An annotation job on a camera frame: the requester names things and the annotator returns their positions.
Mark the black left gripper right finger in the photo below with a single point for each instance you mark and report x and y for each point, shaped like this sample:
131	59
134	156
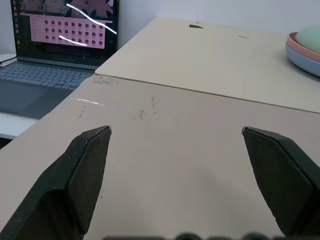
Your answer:
282	180

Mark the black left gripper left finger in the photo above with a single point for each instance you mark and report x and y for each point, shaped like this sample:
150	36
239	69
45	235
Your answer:
62	185

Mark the light blue plate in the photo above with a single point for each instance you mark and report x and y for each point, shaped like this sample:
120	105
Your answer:
301	58

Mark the pink plate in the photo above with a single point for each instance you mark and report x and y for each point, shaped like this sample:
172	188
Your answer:
303	48

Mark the grey open laptop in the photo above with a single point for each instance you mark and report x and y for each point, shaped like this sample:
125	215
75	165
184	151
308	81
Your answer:
47	47

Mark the light green plate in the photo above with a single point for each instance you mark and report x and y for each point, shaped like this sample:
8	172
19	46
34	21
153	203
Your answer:
308	37

